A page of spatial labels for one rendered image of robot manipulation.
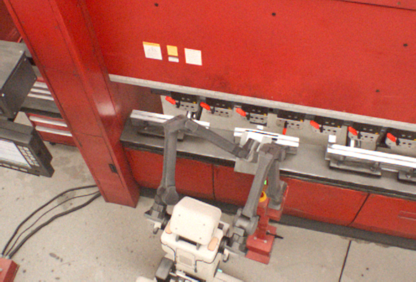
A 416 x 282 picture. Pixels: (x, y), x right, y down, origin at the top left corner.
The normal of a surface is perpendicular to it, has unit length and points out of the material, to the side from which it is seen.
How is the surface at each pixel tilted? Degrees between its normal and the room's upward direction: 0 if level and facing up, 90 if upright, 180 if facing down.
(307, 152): 0
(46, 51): 90
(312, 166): 0
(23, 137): 0
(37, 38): 90
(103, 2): 90
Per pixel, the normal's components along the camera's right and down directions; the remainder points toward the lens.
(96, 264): -0.03, -0.54
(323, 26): -0.22, 0.82
